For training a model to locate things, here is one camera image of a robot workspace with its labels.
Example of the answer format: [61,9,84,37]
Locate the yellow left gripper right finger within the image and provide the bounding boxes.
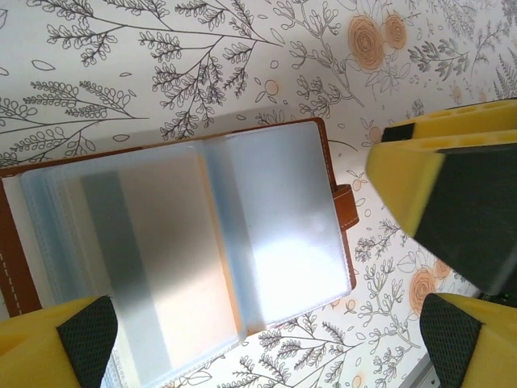
[419,293,517,388]

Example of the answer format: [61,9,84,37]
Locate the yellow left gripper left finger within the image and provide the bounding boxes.
[0,294,119,388]

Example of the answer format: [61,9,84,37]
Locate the brown leather card wallet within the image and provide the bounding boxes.
[0,116,360,388]

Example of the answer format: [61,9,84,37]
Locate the floral print tablecloth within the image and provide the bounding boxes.
[0,0,517,388]

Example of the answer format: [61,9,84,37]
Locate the aluminium front extrusion rail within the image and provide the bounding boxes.
[397,345,441,388]

